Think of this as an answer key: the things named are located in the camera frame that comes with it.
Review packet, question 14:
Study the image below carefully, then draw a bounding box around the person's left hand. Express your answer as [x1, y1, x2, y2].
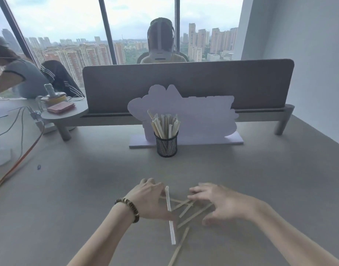
[125, 178, 178, 229]

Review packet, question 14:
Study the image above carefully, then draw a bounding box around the person's right hand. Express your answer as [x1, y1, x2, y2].
[187, 183, 259, 227]

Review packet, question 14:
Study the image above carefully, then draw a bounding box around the person's right forearm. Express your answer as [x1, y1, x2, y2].
[251, 197, 339, 266]

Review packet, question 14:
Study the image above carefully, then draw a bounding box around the person's left forearm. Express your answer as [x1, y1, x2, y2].
[66, 203, 134, 266]

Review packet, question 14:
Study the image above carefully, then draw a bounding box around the thin wooden stick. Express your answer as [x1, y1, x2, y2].
[171, 200, 191, 211]
[159, 195, 193, 205]

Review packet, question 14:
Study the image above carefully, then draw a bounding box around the long wooden stick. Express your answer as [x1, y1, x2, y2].
[167, 226, 190, 266]
[177, 203, 213, 229]

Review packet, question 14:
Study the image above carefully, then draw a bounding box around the short wooden stick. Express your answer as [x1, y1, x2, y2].
[179, 202, 194, 219]

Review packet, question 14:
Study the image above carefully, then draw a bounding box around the black mesh pen cup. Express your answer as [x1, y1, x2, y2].
[154, 131, 178, 158]

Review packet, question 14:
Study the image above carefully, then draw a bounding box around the bundle of sticks in cup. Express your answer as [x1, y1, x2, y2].
[147, 110, 181, 139]

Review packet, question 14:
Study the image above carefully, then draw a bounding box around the white cloud-shaped sign board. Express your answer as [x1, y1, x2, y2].
[127, 84, 244, 149]

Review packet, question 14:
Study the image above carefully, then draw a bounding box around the grey desk riser shelf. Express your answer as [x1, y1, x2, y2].
[40, 103, 295, 141]

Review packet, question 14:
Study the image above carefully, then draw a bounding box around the grey desk divider panel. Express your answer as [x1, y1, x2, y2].
[83, 58, 295, 114]

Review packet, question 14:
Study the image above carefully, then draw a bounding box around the white power strip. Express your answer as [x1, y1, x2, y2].
[33, 118, 57, 135]

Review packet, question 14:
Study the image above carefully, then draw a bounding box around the black jacket with white stripes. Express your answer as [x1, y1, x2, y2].
[40, 60, 85, 98]

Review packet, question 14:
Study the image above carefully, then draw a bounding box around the brown beaded bracelet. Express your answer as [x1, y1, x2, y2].
[114, 198, 140, 224]

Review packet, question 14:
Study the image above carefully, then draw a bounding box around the orange cable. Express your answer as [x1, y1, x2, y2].
[0, 107, 46, 195]

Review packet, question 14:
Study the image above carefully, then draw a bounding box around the grey cable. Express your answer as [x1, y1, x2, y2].
[0, 106, 30, 139]

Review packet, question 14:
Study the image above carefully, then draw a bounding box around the dark window frame bar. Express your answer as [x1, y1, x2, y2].
[98, 0, 117, 65]
[0, 0, 38, 64]

